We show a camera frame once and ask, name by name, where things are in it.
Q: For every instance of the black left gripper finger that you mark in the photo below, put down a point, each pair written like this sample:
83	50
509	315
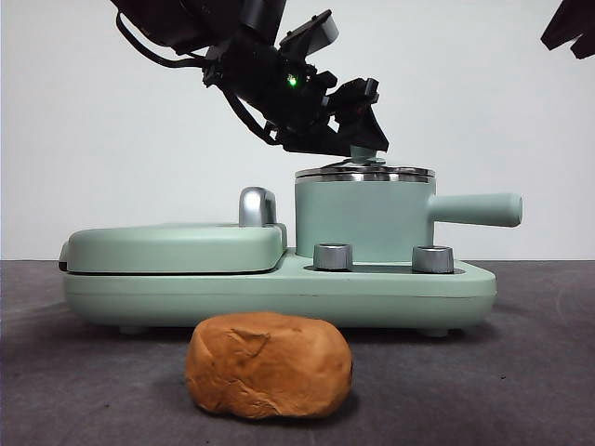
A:
367	130
316	144

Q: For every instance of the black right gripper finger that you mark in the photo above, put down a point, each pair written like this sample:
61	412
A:
585	46
562	28

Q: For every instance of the glass lid with green knob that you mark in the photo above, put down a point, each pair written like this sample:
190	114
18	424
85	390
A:
395	171

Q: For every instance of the brown potato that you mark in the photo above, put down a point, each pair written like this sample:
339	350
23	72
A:
269	367

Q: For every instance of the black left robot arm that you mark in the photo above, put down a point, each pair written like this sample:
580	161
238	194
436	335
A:
251	65

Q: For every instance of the silver control knob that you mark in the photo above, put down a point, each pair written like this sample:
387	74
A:
432	260
332	256

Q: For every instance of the green breakfast machine base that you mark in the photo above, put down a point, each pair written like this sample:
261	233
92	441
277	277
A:
279	297

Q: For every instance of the green hinged griddle cover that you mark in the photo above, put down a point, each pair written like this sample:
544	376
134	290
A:
172	248

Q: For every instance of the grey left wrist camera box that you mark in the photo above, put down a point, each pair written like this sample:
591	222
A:
321	30

